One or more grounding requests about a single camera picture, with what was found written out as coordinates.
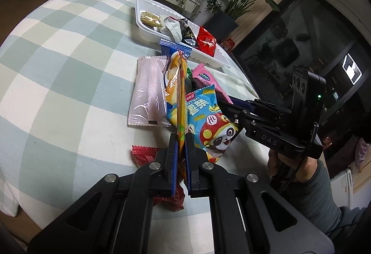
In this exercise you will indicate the bright pink snack packet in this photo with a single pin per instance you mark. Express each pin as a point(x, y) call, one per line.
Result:
point(204, 77)

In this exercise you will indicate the small red snack packet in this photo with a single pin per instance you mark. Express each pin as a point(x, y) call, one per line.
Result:
point(206, 41)

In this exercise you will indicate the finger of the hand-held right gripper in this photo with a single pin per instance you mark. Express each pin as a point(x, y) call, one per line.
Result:
point(229, 110)
point(240, 103)

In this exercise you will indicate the large red snack packet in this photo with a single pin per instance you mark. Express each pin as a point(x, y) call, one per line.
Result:
point(146, 155)

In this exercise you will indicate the blue cartoon snack packet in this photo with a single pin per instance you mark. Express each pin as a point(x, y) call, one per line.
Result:
point(208, 126)

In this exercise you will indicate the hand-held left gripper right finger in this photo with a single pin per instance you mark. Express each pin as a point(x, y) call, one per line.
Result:
point(191, 161)

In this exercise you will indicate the person's right hand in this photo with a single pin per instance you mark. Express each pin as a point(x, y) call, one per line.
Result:
point(307, 170)

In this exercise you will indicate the green silver snack packet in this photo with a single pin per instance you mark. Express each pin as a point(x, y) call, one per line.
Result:
point(189, 80)

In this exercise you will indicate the sliding glass door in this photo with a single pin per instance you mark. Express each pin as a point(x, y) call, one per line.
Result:
point(289, 39)

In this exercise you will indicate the green white checked tablecloth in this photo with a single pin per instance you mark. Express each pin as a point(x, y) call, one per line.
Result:
point(72, 68)

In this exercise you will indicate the black snack packet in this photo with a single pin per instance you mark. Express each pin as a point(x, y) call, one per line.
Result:
point(189, 35)

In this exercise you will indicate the white snack packet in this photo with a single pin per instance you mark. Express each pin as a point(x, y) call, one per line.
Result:
point(174, 28)

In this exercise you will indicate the bushy plant in white pot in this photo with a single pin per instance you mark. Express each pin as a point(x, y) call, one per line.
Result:
point(213, 0)

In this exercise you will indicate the long orange snack packet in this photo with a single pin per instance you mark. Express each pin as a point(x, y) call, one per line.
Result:
point(182, 97)

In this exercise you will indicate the white plastic tray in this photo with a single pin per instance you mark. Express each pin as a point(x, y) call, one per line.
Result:
point(142, 5)

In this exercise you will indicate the gold snack packet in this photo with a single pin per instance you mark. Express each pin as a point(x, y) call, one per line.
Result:
point(149, 18)

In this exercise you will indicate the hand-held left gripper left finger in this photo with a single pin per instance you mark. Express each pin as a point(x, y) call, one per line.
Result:
point(173, 155)

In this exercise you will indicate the person's right forearm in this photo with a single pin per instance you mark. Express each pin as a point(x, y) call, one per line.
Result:
point(321, 199)

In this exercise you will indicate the yellow crisps packet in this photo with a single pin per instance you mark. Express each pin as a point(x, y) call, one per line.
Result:
point(171, 77)

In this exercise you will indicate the pale pink snack packet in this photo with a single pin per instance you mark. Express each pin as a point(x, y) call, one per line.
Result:
point(147, 91)

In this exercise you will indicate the blue snack packet red trim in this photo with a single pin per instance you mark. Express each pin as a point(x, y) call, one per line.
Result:
point(176, 47)

